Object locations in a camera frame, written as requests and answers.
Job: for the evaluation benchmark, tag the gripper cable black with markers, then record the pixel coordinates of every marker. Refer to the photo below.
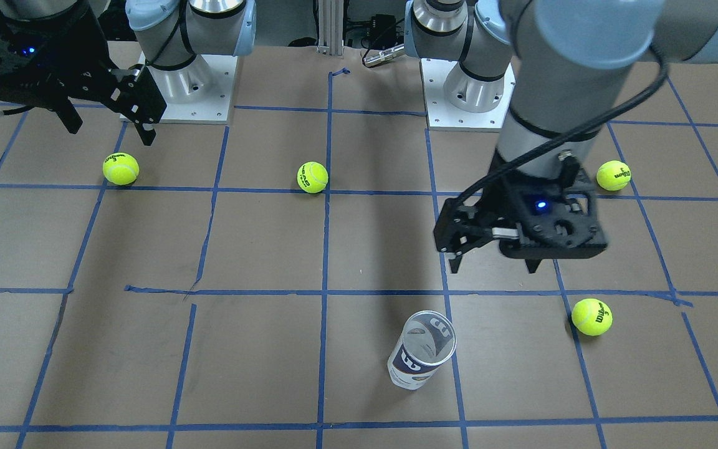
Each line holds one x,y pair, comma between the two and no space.
584,128

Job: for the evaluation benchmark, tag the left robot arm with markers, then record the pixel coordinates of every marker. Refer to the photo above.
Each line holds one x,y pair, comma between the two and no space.
582,63

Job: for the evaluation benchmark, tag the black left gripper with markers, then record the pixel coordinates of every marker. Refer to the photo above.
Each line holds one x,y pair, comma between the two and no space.
503,201

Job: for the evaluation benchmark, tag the Head tennis ball centre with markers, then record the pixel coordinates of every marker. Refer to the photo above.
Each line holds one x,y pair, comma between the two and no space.
312,177

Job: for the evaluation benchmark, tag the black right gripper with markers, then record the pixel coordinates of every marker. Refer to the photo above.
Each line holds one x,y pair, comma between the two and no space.
80,65

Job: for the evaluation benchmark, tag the tennis ball far corner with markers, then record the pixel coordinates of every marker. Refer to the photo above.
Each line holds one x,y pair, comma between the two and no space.
613,176

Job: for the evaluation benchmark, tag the clear tennis ball can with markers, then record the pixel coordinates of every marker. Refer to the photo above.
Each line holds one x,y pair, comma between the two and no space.
427,341

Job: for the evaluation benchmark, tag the tennis ball near right gripper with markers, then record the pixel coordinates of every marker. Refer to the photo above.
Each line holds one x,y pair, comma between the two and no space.
592,317

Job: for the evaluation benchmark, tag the aluminium frame post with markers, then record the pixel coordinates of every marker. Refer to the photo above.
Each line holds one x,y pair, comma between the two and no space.
330,22

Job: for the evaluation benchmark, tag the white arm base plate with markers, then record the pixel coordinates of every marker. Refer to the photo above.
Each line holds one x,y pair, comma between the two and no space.
456,102
200,93

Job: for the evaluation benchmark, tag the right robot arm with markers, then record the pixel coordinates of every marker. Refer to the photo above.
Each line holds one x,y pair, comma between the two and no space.
133,57

